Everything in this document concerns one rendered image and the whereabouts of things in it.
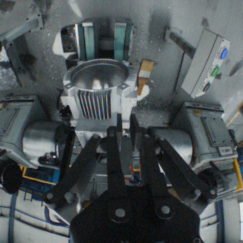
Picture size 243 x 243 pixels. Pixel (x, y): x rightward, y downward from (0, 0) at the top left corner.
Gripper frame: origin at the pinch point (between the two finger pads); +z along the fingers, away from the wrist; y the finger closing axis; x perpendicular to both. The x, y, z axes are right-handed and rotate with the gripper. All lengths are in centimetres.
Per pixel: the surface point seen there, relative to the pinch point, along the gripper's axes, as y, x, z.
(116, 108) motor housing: -1.7, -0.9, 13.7
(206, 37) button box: 15.8, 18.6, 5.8
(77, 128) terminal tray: -10.7, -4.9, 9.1
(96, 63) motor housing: -8.5, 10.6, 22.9
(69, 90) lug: -12.3, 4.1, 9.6
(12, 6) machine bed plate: -47, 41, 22
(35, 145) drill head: -37.4, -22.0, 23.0
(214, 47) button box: 17.0, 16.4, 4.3
